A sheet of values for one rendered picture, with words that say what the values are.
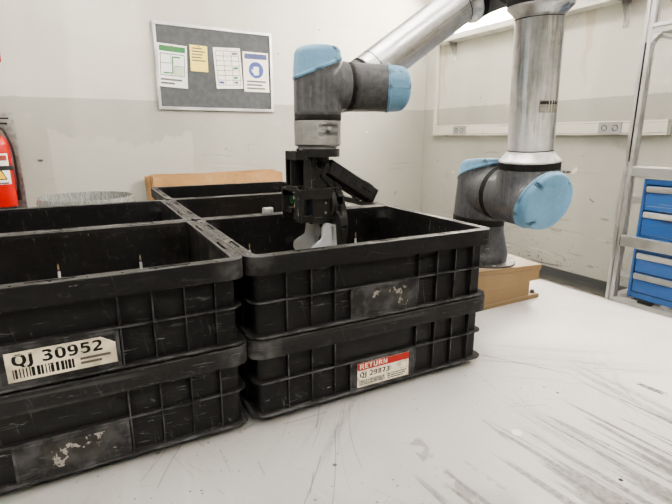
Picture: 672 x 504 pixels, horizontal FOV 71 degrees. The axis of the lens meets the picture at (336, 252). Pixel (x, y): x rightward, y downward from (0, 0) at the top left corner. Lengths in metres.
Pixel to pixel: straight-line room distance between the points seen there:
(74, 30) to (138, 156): 0.88
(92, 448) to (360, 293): 0.37
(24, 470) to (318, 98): 0.59
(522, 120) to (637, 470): 0.60
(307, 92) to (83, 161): 3.13
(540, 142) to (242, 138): 3.22
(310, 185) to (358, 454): 0.40
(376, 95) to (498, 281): 0.52
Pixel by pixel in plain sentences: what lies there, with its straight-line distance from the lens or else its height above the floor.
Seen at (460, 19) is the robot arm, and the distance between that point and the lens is 1.04.
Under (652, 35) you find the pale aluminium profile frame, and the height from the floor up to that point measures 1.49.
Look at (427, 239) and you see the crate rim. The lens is 0.69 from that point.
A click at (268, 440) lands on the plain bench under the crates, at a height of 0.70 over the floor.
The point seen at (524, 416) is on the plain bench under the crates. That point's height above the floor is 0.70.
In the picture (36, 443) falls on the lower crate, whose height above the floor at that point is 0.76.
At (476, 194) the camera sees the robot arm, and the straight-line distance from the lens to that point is 1.06.
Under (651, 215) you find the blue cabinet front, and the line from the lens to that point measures 2.56.
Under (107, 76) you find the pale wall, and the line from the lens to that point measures 3.82.
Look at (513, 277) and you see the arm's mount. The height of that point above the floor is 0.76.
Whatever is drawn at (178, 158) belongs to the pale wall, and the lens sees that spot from 3.86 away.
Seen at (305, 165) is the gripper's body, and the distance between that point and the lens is 0.75.
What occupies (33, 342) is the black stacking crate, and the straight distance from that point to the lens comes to 0.57.
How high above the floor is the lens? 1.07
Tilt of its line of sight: 14 degrees down
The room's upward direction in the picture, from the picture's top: straight up
